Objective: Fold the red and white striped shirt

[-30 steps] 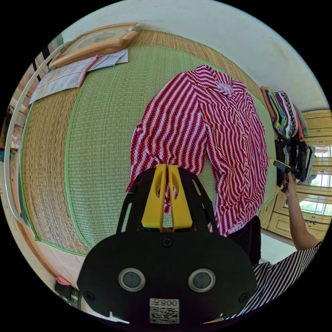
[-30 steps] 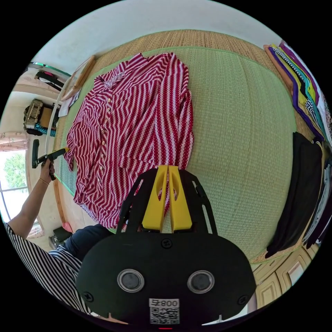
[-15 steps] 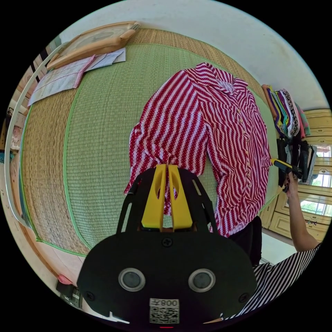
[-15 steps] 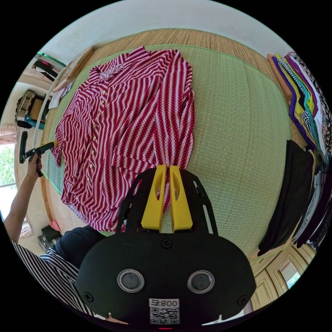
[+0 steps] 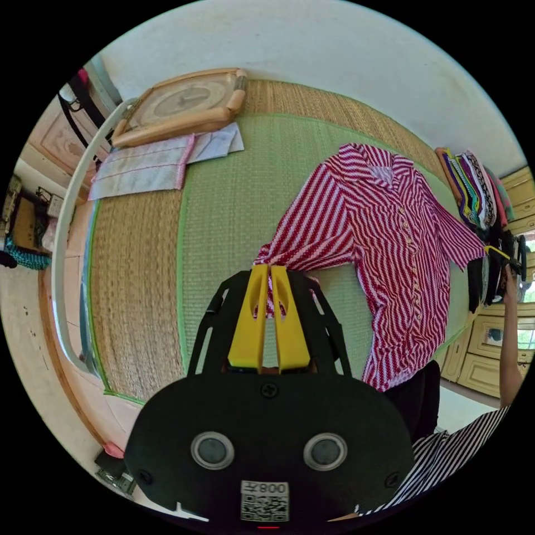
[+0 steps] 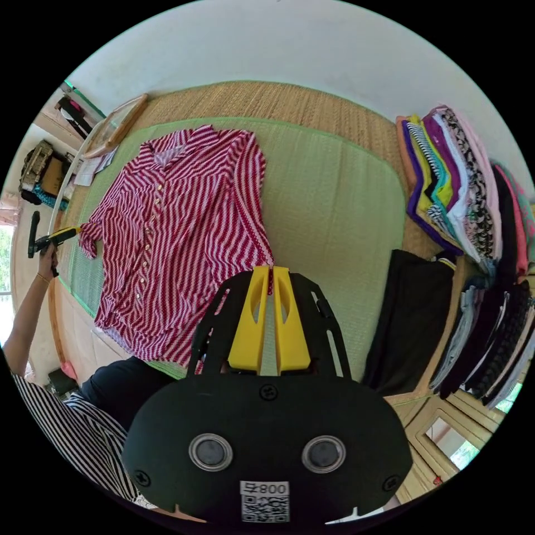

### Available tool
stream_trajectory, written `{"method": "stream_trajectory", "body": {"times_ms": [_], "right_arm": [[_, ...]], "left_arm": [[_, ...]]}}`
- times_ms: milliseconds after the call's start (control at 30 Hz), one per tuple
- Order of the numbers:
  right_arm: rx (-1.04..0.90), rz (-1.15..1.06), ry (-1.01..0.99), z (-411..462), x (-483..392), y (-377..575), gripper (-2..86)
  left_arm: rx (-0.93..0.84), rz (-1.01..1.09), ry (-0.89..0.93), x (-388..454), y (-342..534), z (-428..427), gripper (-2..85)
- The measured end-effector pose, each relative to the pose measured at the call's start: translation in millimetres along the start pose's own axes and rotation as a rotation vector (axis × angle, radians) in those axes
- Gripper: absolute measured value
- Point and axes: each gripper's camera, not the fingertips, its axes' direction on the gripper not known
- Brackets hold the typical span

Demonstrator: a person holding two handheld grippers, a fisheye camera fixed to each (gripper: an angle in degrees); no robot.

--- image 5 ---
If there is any pile of clothes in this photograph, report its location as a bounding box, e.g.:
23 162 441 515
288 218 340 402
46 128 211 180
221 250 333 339
434 146 517 231

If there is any person's right hand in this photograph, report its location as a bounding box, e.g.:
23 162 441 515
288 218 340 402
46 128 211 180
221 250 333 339
503 264 520 305

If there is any wooden framed clock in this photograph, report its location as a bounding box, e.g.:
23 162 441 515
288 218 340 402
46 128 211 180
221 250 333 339
110 67 249 148

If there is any red and white striped shirt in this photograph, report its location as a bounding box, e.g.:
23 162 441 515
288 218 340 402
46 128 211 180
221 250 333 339
252 143 488 393

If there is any person's body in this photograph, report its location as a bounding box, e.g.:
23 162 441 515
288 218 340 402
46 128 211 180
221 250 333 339
354 360 513 522

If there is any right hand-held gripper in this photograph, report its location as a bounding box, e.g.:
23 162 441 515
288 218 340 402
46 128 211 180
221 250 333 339
484 235 528 281

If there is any person's right forearm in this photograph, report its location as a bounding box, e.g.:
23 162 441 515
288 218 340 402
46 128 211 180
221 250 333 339
499 299 526 410

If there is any plain white folded cloth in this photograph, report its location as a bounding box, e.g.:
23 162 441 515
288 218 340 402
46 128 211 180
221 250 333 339
186 123 246 164

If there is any black bag with straps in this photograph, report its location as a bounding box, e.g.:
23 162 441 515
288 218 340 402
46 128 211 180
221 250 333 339
57 69 110 141

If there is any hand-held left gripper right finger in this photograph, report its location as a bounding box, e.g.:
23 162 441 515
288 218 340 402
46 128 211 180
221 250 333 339
270 266 312 374

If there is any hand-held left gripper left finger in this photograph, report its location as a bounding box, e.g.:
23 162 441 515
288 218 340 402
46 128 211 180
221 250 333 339
227 264 269 373

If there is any white cloth with pink edge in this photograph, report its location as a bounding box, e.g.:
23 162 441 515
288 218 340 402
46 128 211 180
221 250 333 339
88 133 197 202

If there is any yellow cupboard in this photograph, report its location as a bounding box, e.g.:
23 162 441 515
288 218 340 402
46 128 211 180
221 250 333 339
439 166 535 398

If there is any bed with woven mat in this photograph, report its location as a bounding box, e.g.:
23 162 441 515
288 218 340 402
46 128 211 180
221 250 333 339
53 78 490 411

